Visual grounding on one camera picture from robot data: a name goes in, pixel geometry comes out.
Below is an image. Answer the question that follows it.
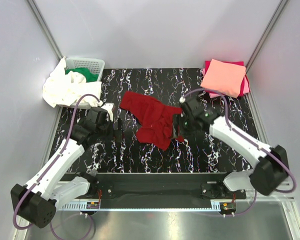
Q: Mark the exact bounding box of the dark red t shirt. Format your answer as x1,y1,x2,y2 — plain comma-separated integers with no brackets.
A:
119,91,182,151

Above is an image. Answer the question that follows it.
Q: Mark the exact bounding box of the white t shirt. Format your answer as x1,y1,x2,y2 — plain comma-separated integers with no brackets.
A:
42,57,105,109

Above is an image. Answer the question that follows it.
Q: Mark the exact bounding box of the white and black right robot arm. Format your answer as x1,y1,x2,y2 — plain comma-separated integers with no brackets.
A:
172,97,289,196

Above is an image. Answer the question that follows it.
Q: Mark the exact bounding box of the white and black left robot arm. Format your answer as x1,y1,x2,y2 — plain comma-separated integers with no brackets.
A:
10,103,123,230

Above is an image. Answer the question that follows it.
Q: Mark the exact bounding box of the green t shirt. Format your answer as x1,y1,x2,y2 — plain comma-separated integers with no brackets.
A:
65,67,99,83

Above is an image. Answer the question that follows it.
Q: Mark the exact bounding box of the folded salmon t shirt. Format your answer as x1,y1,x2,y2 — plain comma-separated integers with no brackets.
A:
199,58,247,98

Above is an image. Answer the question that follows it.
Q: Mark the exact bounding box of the white plastic laundry basket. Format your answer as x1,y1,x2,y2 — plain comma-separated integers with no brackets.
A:
58,57,105,109

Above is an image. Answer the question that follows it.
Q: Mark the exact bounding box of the folded crimson t shirt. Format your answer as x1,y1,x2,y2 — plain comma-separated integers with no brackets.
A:
204,60,245,73

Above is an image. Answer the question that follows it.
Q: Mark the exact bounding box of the folded pink t shirt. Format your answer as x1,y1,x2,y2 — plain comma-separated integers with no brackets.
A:
201,67,251,100

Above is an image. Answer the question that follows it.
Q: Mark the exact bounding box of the left orange connector board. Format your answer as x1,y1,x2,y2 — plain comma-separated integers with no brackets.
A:
86,201,100,209

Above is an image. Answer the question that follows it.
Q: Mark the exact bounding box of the orange connector board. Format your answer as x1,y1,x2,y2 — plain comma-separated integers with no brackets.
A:
222,202,237,211
86,201,100,209

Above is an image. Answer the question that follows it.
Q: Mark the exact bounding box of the right orange connector board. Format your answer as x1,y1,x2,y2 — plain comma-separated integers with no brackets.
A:
222,202,237,211

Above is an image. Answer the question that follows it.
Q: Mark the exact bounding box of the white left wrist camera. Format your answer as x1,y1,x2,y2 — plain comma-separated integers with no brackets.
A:
100,102,115,123

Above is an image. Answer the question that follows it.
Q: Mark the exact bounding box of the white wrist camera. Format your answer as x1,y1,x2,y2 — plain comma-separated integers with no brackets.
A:
100,102,115,123
179,96,188,118

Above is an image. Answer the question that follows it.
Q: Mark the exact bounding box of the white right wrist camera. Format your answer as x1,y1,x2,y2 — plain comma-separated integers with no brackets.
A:
179,96,188,118

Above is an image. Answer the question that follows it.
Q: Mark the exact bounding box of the white slotted cable duct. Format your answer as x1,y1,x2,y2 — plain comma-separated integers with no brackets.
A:
59,199,221,212

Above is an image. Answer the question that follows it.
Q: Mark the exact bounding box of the left corner aluminium post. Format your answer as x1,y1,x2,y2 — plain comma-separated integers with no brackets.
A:
25,0,64,60

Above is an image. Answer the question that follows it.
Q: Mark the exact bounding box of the corner aluminium post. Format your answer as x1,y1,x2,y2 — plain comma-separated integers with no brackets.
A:
25,0,64,60
246,0,290,73

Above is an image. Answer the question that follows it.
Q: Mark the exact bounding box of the right corner aluminium post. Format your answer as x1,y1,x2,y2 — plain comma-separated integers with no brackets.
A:
246,0,290,73

